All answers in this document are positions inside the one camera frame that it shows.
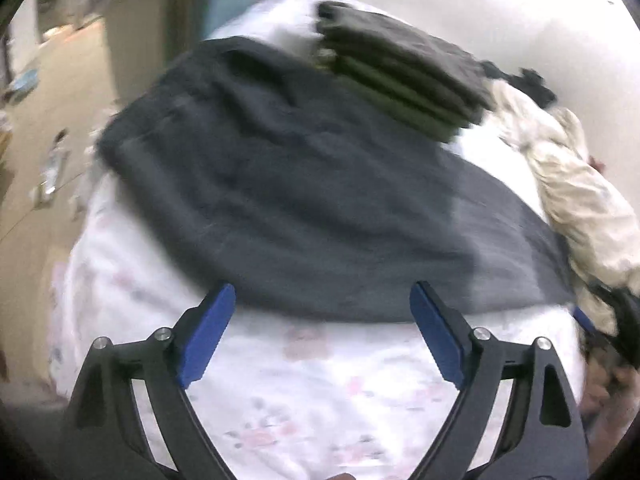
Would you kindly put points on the beige cabinet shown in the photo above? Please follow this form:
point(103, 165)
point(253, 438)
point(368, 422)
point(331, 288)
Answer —
point(135, 45)

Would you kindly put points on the white floral bed sheet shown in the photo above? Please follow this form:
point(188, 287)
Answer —
point(300, 400)

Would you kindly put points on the clear plastic bottle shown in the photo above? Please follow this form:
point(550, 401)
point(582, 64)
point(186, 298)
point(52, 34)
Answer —
point(54, 165)

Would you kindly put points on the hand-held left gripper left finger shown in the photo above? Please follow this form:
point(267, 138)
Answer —
point(207, 335)

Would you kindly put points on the blue cloth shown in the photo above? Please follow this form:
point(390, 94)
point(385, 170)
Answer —
point(25, 82)

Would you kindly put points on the crumpled cream cloth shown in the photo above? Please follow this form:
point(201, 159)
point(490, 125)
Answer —
point(575, 195)

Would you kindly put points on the black crumpled cloth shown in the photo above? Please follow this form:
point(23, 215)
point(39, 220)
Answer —
point(530, 82)

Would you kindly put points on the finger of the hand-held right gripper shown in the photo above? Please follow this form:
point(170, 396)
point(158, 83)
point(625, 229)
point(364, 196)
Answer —
point(582, 317)

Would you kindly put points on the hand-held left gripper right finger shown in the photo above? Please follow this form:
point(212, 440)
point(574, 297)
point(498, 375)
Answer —
point(437, 335)

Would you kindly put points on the stack of folded green pants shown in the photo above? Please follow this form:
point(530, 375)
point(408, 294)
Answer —
point(400, 75)

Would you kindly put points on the grey pants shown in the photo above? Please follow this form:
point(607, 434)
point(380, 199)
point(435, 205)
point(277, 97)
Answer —
point(300, 185)

